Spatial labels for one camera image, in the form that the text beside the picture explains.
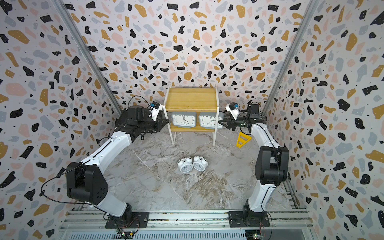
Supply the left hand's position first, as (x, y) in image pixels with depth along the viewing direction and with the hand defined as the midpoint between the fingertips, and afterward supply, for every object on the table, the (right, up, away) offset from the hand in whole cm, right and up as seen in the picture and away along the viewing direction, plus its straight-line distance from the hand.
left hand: (167, 119), depth 83 cm
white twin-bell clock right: (+18, -25, +2) cm, 31 cm away
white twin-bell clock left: (+10, -26, +2) cm, 28 cm away
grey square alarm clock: (+9, 0, +6) cm, 11 cm away
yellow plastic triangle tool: (+49, -13, +23) cm, 55 cm away
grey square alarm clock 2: (+22, 0, +5) cm, 23 cm away
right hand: (+31, 0, +4) cm, 31 cm away
